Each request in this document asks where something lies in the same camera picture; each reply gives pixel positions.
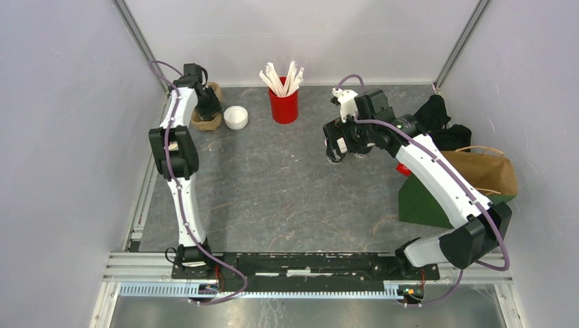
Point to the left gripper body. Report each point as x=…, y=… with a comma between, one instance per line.
x=208, y=105

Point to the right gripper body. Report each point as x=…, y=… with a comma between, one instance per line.
x=352, y=132

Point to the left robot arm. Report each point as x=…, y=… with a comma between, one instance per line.
x=177, y=161

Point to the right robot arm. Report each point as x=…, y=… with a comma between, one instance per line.
x=479, y=226

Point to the brown cardboard cup carrier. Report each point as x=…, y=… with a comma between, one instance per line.
x=213, y=124

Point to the stack of white lids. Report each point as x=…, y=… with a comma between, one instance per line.
x=236, y=117

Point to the red straw holder cup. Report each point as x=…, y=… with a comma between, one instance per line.
x=284, y=110

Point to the red tag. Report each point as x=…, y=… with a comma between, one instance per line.
x=402, y=169

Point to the bundle of wrapped straws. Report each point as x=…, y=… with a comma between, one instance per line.
x=286, y=86

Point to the black cloth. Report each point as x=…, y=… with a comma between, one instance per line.
x=433, y=117

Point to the brown paper bag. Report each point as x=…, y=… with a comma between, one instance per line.
x=486, y=169

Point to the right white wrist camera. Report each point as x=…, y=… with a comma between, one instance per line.
x=346, y=102

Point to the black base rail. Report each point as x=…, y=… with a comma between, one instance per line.
x=307, y=272

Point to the white cable duct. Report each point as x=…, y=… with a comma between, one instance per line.
x=209, y=291

